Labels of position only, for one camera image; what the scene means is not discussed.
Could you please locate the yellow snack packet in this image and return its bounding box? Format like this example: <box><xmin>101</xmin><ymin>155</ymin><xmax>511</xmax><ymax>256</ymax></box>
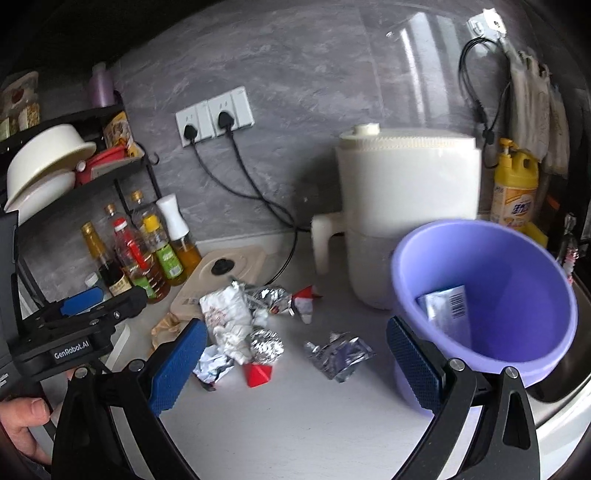
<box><xmin>104</xmin><ymin>111</ymin><xmax>145</xmax><ymax>158</ymax></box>

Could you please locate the yellow cap green label bottle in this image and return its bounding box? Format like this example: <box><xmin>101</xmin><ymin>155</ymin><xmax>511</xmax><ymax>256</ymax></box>
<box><xmin>143</xmin><ymin>216</ymin><xmax>183</xmax><ymax>280</ymax></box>

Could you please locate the white top oil sprayer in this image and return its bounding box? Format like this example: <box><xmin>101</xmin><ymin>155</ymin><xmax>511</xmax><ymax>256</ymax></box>
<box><xmin>156</xmin><ymin>194</ymin><xmax>202</xmax><ymax>273</ymax></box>

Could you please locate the silver foil ball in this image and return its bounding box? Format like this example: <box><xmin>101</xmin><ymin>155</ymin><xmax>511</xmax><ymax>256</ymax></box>
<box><xmin>249</xmin><ymin>327</ymin><xmax>284</xmax><ymax>365</ymax></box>

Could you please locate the brown crumpled paper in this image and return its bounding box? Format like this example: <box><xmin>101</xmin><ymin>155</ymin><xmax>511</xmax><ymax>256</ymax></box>
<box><xmin>151</xmin><ymin>311</ymin><xmax>191</xmax><ymax>352</ymax></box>

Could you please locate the dark sauce bottle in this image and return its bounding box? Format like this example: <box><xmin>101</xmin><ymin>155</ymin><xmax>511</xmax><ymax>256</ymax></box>
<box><xmin>82</xmin><ymin>222</ymin><xmax>132</xmax><ymax>297</ymax></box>

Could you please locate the red white wrapper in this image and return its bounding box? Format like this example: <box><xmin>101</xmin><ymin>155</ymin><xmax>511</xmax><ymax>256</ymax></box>
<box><xmin>291</xmin><ymin>285</ymin><xmax>322</xmax><ymax>324</ymax></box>

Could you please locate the silver barcode packet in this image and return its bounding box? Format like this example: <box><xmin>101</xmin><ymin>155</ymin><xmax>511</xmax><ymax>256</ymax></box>
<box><xmin>416</xmin><ymin>285</ymin><xmax>472</xmax><ymax>347</ymax></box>

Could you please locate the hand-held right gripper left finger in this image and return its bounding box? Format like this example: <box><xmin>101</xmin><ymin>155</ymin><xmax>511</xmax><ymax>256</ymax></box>
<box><xmin>52</xmin><ymin>318</ymin><xmax>208</xmax><ymax>480</ymax></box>

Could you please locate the red cap oil bottle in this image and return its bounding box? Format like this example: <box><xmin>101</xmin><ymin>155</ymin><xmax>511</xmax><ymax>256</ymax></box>
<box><xmin>113</xmin><ymin>218</ymin><xmax>170</xmax><ymax>304</ymax></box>

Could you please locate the purple bottle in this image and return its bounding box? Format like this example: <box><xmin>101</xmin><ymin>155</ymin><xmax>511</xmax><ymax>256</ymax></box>
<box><xmin>89</xmin><ymin>62</ymin><xmax>116</xmax><ymax>108</ymax></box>

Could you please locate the white electric kettle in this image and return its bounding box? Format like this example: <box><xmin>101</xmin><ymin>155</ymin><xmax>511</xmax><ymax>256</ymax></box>
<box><xmin>311</xmin><ymin>124</ymin><xmax>482</xmax><ymax>311</ymax></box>

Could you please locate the flat silver wrapper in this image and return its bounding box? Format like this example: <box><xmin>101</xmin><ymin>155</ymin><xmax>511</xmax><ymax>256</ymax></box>
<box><xmin>304</xmin><ymin>331</ymin><xmax>376</xmax><ymax>381</ymax></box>

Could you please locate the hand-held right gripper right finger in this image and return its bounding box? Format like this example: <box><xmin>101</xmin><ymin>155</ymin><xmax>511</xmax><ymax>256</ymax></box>
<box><xmin>387</xmin><ymin>316</ymin><xmax>541</xmax><ymax>480</ymax></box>

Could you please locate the white plastic bag red print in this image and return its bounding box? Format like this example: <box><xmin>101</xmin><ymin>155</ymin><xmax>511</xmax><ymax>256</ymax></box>
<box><xmin>199</xmin><ymin>282</ymin><xmax>259</xmax><ymax>365</ymax></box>

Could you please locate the pink white packet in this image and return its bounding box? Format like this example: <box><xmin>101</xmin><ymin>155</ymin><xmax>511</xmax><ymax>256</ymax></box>
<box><xmin>556</xmin><ymin>215</ymin><xmax>583</xmax><ymax>283</ymax></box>

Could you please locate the small clear white cap bottle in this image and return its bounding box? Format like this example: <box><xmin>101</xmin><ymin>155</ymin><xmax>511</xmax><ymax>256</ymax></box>
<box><xmin>85</xmin><ymin>272</ymin><xmax>112</xmax><ymax>301</ymax></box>

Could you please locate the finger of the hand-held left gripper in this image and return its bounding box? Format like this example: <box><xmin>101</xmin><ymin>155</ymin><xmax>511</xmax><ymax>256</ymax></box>
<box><xmin>34</xmin><ymin>286</ymin><xmax>105</xmax><ymax>320</ymax></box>
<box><xmin>69</xmin><ymin>287</ymin><xmax>148</xmax><ymax>330</ymax></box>

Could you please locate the purple plastic bucket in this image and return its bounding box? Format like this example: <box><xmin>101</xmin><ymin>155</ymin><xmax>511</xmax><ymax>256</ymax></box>
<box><xmin>390</xmin><ymin>219</ymin><xmax>579</xmax><ymax>416</ymax></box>

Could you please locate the white wall socket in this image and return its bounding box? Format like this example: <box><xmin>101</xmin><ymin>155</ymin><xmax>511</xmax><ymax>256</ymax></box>
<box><xmin>175</xmin><ymin>102</ymin><xmax>215</xmax><ymax>147</ymax></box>
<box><xmin>208</xmin><ymin>86</ymin><xmax>256</xmax><ymax>137</ymax></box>

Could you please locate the black metal rack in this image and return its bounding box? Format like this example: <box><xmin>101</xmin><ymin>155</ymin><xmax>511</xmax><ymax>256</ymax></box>
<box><xmin>0</xmin><ymin>90</ymin><xmax>162</xmax><ymax>305</ymax></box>

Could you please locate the white blue crumpled wrapper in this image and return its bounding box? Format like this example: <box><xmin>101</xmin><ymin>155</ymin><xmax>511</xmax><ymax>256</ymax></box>
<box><xmin>193</xmin><ymin>345</ymin><xmax>236</xmax><ymax>387</ymax></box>

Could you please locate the yellow sponge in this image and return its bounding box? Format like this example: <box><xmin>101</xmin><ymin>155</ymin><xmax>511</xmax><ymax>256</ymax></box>
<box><xmin>524</xmin><ymin>219</ymin><xmax>550</xmax><ymax>247</ymax></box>

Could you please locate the printed food box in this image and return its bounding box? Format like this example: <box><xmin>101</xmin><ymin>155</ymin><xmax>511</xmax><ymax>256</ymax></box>
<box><xmin>0</xmin><ymin>71</ymin><xmax>41</xmax><ymax>141</ymax></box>

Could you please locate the yellow dish soap bottle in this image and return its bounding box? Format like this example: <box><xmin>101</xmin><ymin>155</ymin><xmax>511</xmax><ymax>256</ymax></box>
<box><xmin>489</xmin><ymin>137</ymin><xmax>540</xmax><ymax>232</ymax></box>

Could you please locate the person's left hand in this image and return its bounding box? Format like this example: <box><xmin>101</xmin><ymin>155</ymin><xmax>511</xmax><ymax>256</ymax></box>
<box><xmin>0</xmin><ymin>396</ymin><xmax>54</xmax><ymax>464</ymax></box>

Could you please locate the white wall hook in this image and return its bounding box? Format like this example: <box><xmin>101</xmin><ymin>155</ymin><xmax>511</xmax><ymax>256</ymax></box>
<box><xmin>467</xmin><ymin>8</ymin><xmax>509</xmax><ymax>44</ymax></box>

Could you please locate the foil snack wrapper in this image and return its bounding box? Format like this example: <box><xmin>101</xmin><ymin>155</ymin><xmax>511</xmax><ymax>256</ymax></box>
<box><xmin>244</xmin><ymin>285</ymin><xmax>294</xmax><ymax>317</ymax></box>

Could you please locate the black looped cable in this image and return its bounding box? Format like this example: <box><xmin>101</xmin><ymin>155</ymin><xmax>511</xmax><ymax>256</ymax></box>
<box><xmin>458</xmin><ymin>37</ymin><xmax>513</xmax><ymax>145</ymax></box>

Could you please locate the red paper piece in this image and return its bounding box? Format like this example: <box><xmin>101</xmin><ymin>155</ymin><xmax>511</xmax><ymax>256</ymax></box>
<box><xmin>245</xmin><ymin>362</ymin><xmax>274</xmax><ymax>387</ymax></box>

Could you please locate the beige hanging cloth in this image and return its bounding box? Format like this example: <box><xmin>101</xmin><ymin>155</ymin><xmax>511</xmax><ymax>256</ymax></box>
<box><xmin>507</xmin><ymin>46</ymin><xmax>571</xmax><ymax>176</ymax></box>

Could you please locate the black power cable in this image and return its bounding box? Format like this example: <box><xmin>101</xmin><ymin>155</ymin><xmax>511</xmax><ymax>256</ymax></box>
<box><xmin>183</xmin><ymin>124</ymin><xmax>301</xmax><ymax>232</ymax></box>
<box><xmin>217</xmin><ymin>111</ymin><xmax>315</xmax><ymax>287</ymax></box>

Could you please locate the beige induction cooker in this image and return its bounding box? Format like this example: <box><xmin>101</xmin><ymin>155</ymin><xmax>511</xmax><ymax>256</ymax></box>
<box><xmin>171</xmin><ymin>244</ymin><xmax>269</xmax><ymax>321</ymax></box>

